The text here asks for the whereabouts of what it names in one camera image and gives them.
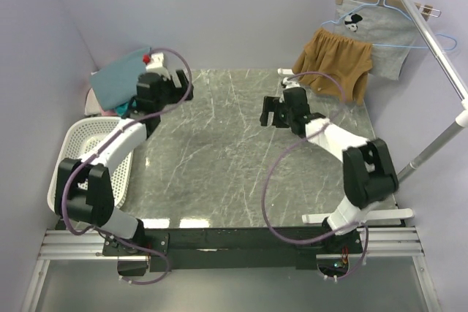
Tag grey-blue t shirt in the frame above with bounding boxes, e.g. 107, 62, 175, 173
89, 47, 151, 110

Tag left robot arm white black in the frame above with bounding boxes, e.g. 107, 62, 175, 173
54, 69, 193, 255

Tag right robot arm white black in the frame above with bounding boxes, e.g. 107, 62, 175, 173
260, 87, 399, 253

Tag teal folded t shirt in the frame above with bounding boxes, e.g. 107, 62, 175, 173
113, 99, 135, 118

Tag pink folded t shirt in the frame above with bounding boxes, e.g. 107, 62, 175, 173
99, 109, 118, 116

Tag brown shorts hanging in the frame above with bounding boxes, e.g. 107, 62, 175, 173
292, 28, 373, 105

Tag white plastic laundry basket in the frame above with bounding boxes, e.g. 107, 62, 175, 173
46, 116, 135, 216

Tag grey panda shirt hanging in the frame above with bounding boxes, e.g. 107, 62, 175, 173
334, 0, 418, 81

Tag metal clothes rack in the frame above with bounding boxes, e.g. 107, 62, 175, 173
277, 0, 468, 224

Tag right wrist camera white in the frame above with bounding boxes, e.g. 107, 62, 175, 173
282, 77, 301, 90

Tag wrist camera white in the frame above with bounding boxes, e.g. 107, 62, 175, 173
142, 53, 170, 79
282, 77, 301, 90

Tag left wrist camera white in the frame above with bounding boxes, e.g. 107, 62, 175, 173
142, 53, 170, 79

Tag light blue wire hanger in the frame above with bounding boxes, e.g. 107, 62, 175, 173
320, 0, 458, 52

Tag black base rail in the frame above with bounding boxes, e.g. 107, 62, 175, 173
102, 227, 368, 279

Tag aluminium frame rail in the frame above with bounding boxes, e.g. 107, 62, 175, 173
37, 227, 424, 261

